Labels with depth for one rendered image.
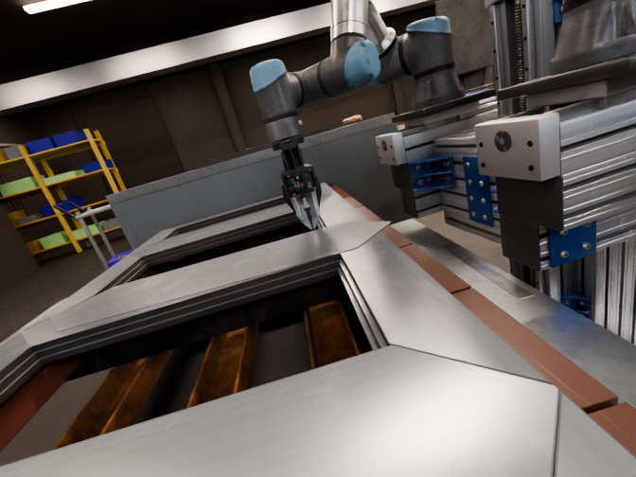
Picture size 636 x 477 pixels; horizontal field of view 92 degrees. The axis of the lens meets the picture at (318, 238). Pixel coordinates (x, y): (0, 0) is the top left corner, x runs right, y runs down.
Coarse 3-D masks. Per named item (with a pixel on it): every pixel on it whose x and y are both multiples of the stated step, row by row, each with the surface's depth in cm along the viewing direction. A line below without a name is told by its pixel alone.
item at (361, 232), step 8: (344, 224) 69; (352, 224) 68; (360, 224) 66; (368, 224) 65; (376, 224) 64; (352, 232) 63; (360, 232) 62; (368, 232) 61; (376, 232) 59; (360, 240) 58
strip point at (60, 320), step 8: (112, 288) 73; (96, 296) 70; (80, 304) 68; (88, 304) 66; (64, 312) 65; (72, 312) 64; (80, 312) 63; (56, 320) 62; (64, 320) 61; (72, 320) 60; (56, 328) 58
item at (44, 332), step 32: (192, 224) 128; (256, 224) 97; (288, 224) 97; (320, 224) 82; (160, 256) 96; (224, 288) 54; (256, 288) 54; (288, 288) 54; (352, 288) 44; (128, 320) 54; (160, 320) 54; (32, 352) 53; (64, 352) 53; (0, 384) 46
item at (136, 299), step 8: (168, 272) 72; (144, 280) 71; (152, 280) 70; (160, 280) 68; (136, 288) 68; (144, 288) 66; (152, 288) 65; (160, 288) 63; (128, 296) 64; (136, 296) 62; (144, 296) 61; (152, 296) 60; (120, 304) 61; (128, 304) 60; (136, 304) 58; (144, 304) 57; (112, 312) 58; (120, 312) 57
